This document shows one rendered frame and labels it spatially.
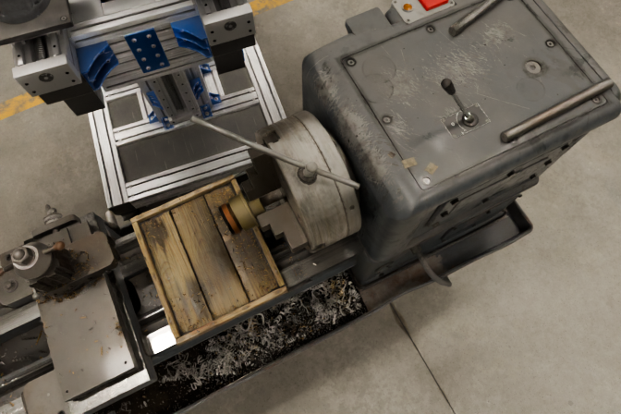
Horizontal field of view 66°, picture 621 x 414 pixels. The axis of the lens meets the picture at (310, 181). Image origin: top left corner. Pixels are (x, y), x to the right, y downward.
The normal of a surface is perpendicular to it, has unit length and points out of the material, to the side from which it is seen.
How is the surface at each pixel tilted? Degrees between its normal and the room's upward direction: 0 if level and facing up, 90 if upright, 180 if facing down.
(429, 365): 0
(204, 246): 0
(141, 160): 0
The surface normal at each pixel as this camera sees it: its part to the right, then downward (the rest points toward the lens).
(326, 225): 0.38, 0.52
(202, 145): 0.00, -0.38
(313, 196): 0.24, 0.11
